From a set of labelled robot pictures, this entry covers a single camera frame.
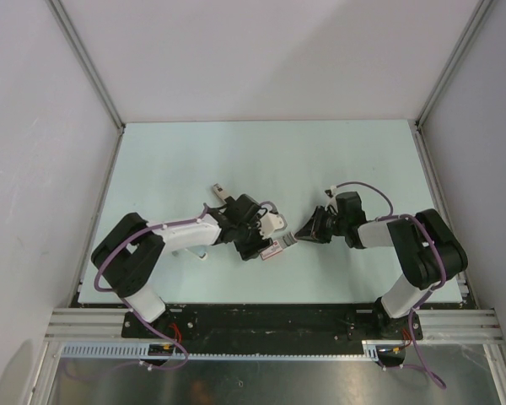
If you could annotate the right aluminium corner post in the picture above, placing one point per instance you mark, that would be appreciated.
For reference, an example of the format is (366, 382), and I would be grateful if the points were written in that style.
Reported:
(461, 48)

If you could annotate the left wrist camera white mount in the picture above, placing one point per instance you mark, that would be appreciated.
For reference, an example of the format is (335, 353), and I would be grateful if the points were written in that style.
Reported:
(271, 223)

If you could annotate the left aluminium corner post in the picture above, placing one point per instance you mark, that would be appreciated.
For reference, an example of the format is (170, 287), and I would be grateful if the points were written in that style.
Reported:
(85, 61)

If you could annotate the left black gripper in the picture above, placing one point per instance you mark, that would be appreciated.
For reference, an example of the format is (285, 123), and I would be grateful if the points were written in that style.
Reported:
(259, 243)

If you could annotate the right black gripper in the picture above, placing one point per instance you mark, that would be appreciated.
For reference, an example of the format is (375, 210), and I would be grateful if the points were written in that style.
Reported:
(313, 230)

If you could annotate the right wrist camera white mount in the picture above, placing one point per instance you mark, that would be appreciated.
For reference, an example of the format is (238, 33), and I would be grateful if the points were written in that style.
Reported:
(331, 196)

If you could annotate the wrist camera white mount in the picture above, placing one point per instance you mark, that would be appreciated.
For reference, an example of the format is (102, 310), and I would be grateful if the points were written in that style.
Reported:
(271, 223)
(331, 196)

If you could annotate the aluminium front frame rail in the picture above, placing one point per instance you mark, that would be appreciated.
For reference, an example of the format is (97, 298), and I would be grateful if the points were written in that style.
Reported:
(85, 325)

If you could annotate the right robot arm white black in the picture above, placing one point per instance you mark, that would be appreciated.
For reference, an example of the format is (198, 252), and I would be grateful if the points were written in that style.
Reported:
(428, 252)

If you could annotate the aluminium corner post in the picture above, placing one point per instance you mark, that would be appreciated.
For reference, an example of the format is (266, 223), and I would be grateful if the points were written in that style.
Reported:
(85, 61)
(461, 48)

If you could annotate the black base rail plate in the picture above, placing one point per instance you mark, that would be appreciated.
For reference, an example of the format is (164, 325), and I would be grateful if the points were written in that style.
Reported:
(271, 329)

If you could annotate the light blue stapler cover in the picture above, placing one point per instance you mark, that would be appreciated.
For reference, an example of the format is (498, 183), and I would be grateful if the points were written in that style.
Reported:
(199, 252)

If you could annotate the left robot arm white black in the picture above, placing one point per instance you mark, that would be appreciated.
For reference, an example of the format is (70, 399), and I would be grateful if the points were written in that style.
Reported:
(126, 257)

